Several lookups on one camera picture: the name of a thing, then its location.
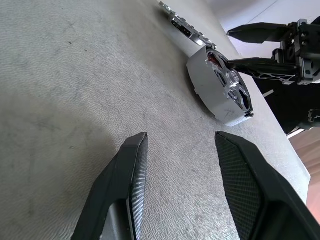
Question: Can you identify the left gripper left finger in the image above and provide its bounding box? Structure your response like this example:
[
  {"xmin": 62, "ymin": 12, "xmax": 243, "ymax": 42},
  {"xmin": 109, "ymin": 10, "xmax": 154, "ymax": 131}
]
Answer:
[{"xmin": 71, "ymin": 132, "xmax": 149, "ymax": 240}]

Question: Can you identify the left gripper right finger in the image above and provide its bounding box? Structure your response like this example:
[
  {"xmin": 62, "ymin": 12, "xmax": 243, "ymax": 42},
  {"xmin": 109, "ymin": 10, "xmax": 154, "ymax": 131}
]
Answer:
[{"xmin": 214, "ymin": 131, "xmax": 320, "ymax": 240}]

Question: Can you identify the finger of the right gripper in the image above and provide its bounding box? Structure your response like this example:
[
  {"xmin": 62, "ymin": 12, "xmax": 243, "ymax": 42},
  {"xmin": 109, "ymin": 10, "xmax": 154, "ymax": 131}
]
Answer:
[
  {"xmin": 226, "ymin": 22, "xmax": 296, "ymax": 45},
  {"xmin": 226, "ymin": 56, "xmax": 300, "ymax": 86}
]

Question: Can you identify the silver metal spoked wheel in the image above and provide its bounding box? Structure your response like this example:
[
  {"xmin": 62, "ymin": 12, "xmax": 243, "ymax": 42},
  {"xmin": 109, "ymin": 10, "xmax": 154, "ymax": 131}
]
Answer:
[{"xmin": 206, "ymin": 48, "xmax": 253, "ymax": 118}]

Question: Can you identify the grey motor housing with copper windings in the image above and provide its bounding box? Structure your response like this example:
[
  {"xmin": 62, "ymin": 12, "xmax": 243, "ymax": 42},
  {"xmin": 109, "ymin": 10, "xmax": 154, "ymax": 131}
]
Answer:
[{"xmin": 186, "ymin": 46, "xmax": 255, "ymax": 127}]

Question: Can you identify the grey motor cover with circuit board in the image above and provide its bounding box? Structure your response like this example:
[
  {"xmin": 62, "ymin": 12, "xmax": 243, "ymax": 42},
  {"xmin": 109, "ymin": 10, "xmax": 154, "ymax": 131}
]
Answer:
[{"xmin": 159, "ymin": 1, "xmax": 218, "ymax": 50}]

